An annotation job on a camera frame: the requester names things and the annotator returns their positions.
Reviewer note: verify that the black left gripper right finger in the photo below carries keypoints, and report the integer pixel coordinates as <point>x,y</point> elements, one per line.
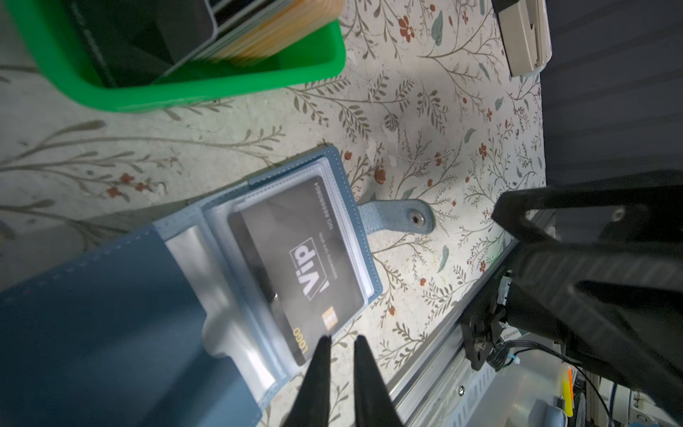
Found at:
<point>372,402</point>

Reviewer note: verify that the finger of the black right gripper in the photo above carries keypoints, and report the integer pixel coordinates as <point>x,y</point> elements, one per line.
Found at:
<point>655,198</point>
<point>623,300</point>

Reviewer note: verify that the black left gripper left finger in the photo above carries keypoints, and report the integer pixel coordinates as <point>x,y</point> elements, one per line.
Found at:
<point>312,404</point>

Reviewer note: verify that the blue leather card holder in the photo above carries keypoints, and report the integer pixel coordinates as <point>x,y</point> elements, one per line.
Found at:
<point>167,326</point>

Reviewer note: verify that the black VIP card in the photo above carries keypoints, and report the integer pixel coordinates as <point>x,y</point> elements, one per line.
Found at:
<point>294,248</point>

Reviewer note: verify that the stack of cards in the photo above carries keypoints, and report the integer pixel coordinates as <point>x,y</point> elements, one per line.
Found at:
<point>134,43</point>

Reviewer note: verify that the green plastic card tray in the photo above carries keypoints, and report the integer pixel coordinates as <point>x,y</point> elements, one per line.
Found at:
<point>50,38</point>

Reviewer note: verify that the beige black stapler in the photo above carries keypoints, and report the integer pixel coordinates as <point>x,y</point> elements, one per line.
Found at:
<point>526,35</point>

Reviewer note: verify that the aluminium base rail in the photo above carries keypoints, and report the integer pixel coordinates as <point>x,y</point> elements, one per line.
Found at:
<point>438,387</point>

